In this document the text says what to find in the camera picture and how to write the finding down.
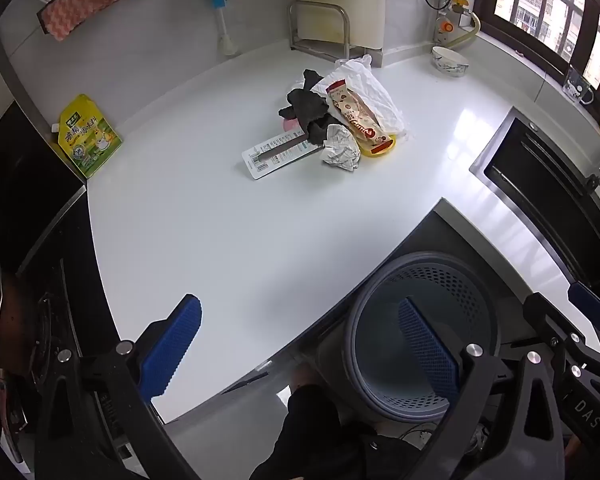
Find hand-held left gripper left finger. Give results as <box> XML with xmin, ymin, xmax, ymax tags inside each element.
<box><xmin>32</xmin><ymin>293</ymin><xmax>216</xmax><ymax>480</ymax></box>

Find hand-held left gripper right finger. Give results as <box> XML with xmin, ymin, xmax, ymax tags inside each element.
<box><xmin>398</xmin><ymin>297</ymin><xmax>568</xmax><ymax>480</ymax></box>

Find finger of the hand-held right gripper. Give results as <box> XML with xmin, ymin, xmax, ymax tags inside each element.
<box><xmin>522</xmin><ymin>291</ymin><xmax>600</xmax><ymax>386</ymax></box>
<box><xmin>566</xmin><ymin>281</ymin><xmax>600</xmax><ymax>335</ymax></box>

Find grey perforated trash bin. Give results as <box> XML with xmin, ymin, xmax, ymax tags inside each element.
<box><xmin>312</xmin><ymin>251</ymin><xmax>503</xmax><ymax>418</ymax></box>

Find yellow plastic lid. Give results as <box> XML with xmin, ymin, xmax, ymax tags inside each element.
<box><xmin>355</xmin><ymin>132</ymin><xmax>397</xmax><ymax>159</ymax></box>

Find white toothbrush package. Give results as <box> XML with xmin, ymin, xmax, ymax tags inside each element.
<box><xmin>242</xmin><ymin>128</ymin><xmax>313</xmax><ymax>180</ymax></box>

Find white paper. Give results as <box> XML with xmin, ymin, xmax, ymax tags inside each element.
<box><xmin>321</xmin><ymin>124</ymin><xmax>362</xmax><ymax>173</ymax></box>

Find red brown snack wrapper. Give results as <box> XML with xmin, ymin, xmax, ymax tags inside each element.
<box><xmin>326</xmin><ymin>79</ymin><xmax>389</xmax><ymax>145</ymax></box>

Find white plastic bag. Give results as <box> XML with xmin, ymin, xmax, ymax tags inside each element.
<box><xmin>312</xmin><ymin>55</ymin><xmax>409</xmax><ymax>141</ymax></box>

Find black cloth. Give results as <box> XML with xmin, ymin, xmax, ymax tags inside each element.
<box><xmin>278</xmin><ymin>69</ymin><xmax>331</xmax><ymax>144</ymax></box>

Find black kitchen sink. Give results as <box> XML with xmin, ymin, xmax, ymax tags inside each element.
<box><xmin>470</xmin><ymin>106</ymin><xmax>600</xmax><ymax>292</ymax></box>

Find person's dark clothing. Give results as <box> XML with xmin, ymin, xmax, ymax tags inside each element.
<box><xmin>250</xmin><ymin>382</ymin><xmax>461</xmax><ymax>480</ymax></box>

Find black cooktop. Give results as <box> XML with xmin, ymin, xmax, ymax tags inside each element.
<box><xmin>0</xmin><ymin>100</ymin><xmax>123</xmax><ymax>413</ymax></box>

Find clear glass mug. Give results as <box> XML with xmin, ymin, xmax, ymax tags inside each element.
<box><xmin>562</xmin><ymin>65</ymin><xmax>596</xmax><ymax>106</ymax></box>

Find yellow green seasoning packet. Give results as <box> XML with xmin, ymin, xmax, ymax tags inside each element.
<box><xmin>50</xmin><ymin>93</ymin><xmax>124</xmax><ymax>180</ymax></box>

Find white patterned bowl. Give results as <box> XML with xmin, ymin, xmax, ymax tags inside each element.
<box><xmin>431</xmin><ymin>46</ymin><xmax>470</xmax><ymax>79</ymax></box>

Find gas valve assembly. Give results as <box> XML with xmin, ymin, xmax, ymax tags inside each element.
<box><xmin>422</xmin><ymin>0</ymin><xmax>468</xmax><ymax>47</ymax></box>

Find metal counter rack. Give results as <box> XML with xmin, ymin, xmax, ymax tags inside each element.
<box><xmin>287</xmin><ymin>1</ymin><xmax>351</xmax><ymax>62</ymax></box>

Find pink waffle cloth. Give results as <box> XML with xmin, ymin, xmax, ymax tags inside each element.
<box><xmin>37</xmin><ymin>0</ymin><xmax>131</xmax><ymax>43</ymax></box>

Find cream gas hose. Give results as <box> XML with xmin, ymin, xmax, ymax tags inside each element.
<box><xmin>450</xmin><ymin>12</ymin><xmax>482</xmax><ymax>52</ymax></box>

